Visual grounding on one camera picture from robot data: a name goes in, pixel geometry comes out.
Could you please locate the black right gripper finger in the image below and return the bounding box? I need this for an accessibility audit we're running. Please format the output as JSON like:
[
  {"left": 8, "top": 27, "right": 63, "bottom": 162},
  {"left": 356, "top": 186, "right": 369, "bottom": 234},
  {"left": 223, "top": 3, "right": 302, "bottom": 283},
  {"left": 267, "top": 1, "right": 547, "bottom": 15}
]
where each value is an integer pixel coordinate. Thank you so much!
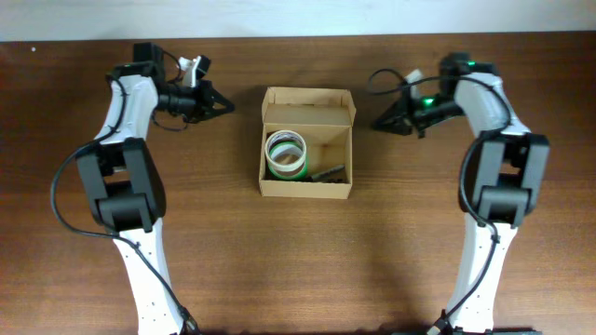
[
  {"left": 376, "top": 95, "right": 410, "bottom": 122},
  {"left": 372, "top": 119, "right": 413, "bottom": 136}
]

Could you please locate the black Sharpie marker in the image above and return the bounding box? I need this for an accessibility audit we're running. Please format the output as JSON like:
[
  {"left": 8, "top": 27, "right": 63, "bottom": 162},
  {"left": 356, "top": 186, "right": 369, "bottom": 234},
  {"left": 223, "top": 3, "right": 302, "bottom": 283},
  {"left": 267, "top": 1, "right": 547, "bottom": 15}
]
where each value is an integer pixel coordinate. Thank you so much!
[{"left": 306, "top": 165, "right": 345, "bottom": 182}]

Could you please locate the brown cardboard box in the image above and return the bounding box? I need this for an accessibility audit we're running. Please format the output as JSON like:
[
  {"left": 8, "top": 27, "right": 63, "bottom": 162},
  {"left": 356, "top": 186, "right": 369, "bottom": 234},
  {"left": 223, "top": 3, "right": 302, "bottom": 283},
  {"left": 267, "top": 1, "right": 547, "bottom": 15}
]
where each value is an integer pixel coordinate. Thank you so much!
[{"left": 259, "top": 87, "right": 356, "bottom": 199}]

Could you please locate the green tape roll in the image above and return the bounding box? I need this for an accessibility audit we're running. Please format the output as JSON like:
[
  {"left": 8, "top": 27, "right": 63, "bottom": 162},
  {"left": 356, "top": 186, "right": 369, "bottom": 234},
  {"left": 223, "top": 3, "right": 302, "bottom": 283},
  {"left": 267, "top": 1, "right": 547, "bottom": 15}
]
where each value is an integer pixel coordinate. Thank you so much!
[{"left": 266, "top": 141, "right": 307, "bottom": 181}]

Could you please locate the white tape roll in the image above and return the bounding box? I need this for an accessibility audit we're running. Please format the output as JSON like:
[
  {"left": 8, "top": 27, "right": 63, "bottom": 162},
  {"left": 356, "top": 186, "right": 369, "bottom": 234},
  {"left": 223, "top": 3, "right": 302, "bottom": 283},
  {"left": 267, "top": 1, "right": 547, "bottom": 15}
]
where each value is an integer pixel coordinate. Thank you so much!
[{"left": 265, "top": 130, "right": 307, "bottom": 172}]

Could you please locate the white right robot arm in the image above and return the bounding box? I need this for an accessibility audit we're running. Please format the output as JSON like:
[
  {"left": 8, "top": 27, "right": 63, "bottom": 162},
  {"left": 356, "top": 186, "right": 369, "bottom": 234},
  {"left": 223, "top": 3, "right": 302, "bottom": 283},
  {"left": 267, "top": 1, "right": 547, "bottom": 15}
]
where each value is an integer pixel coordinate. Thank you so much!
[{"left": 373, "top": 61, "right": 549, "bottom": 334}]

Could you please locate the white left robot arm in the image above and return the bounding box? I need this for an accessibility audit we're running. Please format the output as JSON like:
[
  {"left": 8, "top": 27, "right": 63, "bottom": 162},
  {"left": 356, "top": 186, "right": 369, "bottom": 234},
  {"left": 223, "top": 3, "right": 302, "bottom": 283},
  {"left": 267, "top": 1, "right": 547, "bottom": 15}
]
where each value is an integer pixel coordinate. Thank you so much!
[{"left": 75, "top": 56, "right": 235, "bottom": 334}]

